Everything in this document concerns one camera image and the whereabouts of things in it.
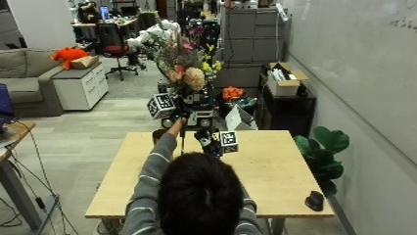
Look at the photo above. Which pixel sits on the white paper bag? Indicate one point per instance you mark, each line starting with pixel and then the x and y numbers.
pixel 239 120

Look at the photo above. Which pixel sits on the white marker cube glove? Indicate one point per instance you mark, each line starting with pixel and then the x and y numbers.
pixel 228 141
pixel 160 106

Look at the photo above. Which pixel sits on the black side cabinet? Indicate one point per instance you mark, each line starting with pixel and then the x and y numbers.
pixel 287 112

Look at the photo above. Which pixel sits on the cardboard box with papers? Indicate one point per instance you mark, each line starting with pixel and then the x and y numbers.
pixel 284 81

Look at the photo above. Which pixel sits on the mixed flower bouquet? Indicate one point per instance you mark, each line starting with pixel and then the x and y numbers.
pixel 187 62

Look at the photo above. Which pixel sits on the white marker cube left glove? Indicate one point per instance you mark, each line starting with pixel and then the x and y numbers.
pixel 160 106

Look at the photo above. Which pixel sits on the orange plush toy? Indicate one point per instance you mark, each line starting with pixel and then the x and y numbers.
pixel 67 55

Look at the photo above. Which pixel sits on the orange flower bunch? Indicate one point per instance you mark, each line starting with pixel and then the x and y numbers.
pixel 232 93

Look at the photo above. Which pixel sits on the black computer mouse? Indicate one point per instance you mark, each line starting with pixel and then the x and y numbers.
pixel 315 200

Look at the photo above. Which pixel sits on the white wall whiteboard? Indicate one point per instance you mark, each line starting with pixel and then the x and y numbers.
pixel 360 65

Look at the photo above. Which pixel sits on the white drawer cabinet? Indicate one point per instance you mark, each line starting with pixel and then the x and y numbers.
pixel 83 86

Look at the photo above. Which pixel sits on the white marker cube right glove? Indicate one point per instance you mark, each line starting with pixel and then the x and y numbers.
pixel 228 141

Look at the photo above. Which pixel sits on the wooden side desk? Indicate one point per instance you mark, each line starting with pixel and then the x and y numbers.
pixel 13 153

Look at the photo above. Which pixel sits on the grey sofa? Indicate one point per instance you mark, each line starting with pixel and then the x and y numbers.
pixel 25 78

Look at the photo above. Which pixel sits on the green leafy potted plant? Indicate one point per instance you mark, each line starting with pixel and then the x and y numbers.
pixel 324 153

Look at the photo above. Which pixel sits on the grey filing cabinets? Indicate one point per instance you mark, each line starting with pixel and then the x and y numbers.
pixel 254 36

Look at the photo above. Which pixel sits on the the person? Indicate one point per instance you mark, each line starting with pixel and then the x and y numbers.
pixel 200 196

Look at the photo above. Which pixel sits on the tan paper bag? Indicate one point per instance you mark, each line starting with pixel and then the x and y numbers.
pixel 85 62

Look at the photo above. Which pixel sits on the black office chair red seat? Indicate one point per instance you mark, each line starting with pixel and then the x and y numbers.
pixel 114 44

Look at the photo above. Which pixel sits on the cluttered background office desk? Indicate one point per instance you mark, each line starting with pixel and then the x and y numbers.
pixel 105 21

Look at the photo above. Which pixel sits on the person's left hand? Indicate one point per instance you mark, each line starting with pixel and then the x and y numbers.
pixel 183 109

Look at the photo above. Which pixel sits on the person's right hand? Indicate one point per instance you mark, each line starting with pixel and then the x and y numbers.
pixel 210 142

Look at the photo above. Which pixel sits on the blue laptop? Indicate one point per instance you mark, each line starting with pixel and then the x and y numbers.
pixel 6 104

